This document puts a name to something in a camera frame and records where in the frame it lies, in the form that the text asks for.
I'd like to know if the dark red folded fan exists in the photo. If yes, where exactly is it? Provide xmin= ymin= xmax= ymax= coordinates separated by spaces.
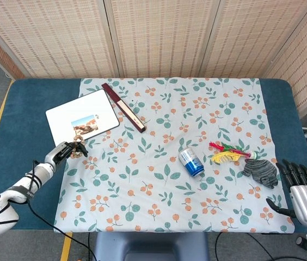
xmin=101 ymin=83 xmax=147 ymax=134

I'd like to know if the floral print tablecloth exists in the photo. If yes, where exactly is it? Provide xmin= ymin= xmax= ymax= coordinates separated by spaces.
xmin=53 ymin=78 xmax=296 ymax=234

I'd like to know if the landscape photo postcard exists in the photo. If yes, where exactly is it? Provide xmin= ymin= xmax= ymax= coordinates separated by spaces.
xmin=71 ymin=114 xmax=100 ymax=137

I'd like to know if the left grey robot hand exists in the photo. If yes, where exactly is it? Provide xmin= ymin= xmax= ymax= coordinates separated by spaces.
xmin=45 ymin=140 xmax=89 ymax=167

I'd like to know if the wooden bead bracelet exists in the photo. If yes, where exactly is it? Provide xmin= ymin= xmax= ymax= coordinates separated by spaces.
xmin=70 ymin=134 xmax=85 ymax=160

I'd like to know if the blue silver soda can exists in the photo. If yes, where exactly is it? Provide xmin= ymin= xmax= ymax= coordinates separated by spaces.
xmin=177 ymin=147 xmax=206 ymax=178

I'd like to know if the colourful feather shuttlecock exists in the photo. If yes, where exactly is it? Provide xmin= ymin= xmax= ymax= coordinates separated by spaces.
xmin=208 ymin=141 xmax=259 ymax=164

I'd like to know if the white rectangular board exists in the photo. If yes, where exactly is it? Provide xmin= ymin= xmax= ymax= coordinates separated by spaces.
xmin=45 ymin=89 xmax=120 ymax=146

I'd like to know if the grey striped knitted glove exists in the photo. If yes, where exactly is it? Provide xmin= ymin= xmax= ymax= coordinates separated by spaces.
xmin=241 ymin=158 xmax=280 ymax=190

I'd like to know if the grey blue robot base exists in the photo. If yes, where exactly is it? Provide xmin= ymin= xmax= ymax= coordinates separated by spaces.
xmin=93 ymin=232 xmax=209 ymax=261

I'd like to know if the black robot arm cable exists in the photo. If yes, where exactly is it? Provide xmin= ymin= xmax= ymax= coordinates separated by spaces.
xmin=27 ymin=159 xmax=97 ymax=261

